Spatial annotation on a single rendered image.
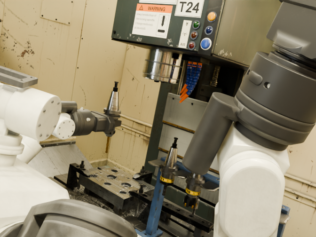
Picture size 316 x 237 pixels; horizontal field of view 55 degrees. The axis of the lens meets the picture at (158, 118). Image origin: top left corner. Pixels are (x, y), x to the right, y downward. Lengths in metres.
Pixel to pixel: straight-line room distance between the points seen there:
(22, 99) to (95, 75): 1.95
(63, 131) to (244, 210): 0.66
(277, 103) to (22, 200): 0.29
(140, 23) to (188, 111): 0.73
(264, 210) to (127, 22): 0.93
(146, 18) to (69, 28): 1.14
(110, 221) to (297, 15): 0.26
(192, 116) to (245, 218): 1.35
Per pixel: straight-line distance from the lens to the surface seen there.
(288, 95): 0.31
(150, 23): 1.09
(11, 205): 0.37
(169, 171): 1.07
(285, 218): 0.96
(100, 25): 2.34
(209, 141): 0.35
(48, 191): 0.41
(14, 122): 0.43
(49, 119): 0.44
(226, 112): 0.33
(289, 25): 0.34
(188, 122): 1.69
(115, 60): 2.48
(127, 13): 1.17
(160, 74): 1.20
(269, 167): 0.32
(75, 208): 0.29
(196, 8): 0.99
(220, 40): 0.96
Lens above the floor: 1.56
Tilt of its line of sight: 10 degrees down
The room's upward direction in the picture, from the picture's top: 11 degrees clockwise
